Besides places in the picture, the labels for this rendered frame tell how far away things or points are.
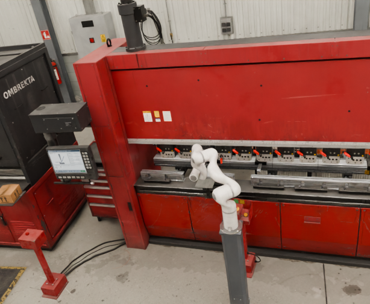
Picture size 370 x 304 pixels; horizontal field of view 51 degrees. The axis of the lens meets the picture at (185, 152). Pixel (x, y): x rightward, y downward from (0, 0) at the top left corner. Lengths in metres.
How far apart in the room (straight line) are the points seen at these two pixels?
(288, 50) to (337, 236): 1.91
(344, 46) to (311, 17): 4.31
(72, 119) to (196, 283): 2.10
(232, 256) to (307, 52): 1.80
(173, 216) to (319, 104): 2.00
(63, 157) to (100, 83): 0.80
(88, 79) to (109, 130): 0.54
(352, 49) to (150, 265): 3.02
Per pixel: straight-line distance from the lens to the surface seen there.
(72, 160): 3.87
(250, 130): 3.66
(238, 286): 3.74
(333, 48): 3.32
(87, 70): 3.73
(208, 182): 3.89
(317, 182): 3.92
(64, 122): 3.70
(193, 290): 4.24
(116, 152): 4.02
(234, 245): 3.37
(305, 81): 3.42
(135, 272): 4.56
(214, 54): 3.42
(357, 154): 3.74
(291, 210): 3.99
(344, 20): 7.65
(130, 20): 3.70
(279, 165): 4.15
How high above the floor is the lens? 3.20
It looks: 29 degrees down
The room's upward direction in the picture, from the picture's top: 10 degrees counter-clockwise
